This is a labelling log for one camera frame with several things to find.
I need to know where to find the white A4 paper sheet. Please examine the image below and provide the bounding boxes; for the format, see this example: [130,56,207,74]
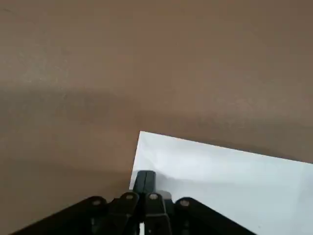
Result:
[129,131,313,235]

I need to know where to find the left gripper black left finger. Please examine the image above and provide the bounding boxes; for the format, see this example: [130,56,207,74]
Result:
[9,170,147,235]

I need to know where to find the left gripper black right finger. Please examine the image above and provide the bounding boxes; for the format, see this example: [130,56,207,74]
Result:
[140,170,257,235]

